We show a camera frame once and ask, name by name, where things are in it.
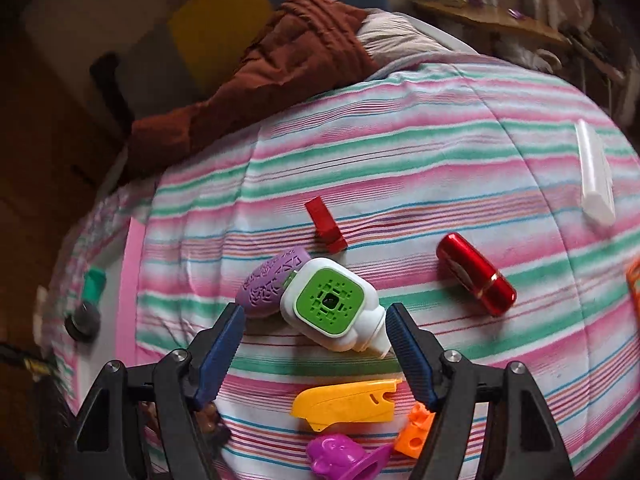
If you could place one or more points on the pink storage box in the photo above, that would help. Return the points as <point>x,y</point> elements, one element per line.
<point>131,280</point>

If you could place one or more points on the white pillow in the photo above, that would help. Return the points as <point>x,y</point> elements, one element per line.
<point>395,35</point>

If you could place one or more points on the white and green plug-in device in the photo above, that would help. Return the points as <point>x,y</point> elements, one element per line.
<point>330,305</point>

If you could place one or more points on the red plastic block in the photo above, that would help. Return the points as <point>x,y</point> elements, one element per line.
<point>325,225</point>

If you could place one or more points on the purple patterned oval case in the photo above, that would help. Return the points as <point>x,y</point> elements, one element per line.
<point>267,285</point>

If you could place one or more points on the purple plastic toy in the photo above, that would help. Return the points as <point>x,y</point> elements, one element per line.
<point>340,460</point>

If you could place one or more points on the brown quilted blanket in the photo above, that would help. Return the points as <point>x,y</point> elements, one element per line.
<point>280,60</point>

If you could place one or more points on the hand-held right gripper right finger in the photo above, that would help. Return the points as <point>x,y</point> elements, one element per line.
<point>410,355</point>

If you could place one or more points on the orange linked cube blocks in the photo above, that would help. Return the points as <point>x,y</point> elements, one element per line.
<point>415,435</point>

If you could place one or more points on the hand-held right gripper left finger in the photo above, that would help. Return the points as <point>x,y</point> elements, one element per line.
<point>220,355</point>

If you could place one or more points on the green plastic cap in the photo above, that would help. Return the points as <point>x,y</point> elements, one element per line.
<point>94,284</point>

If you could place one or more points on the white plastic tube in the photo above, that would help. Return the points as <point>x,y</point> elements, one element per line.
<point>595,177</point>

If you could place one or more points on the wooden side table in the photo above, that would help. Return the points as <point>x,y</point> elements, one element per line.
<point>490,20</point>

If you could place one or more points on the yellow panel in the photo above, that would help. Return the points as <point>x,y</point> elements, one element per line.
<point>220,25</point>

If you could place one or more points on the striped bed sheet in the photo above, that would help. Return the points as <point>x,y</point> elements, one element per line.
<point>400,160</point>

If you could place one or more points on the yellow plastic toy piece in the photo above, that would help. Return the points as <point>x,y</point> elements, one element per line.
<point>345,402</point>

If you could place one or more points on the orange plastic basket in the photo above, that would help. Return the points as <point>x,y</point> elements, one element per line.
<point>635,285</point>

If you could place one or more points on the brown hairbrush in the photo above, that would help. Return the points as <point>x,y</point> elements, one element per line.
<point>212,422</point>

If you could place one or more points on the glossy red lipstick case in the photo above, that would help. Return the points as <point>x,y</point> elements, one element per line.
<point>475,272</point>

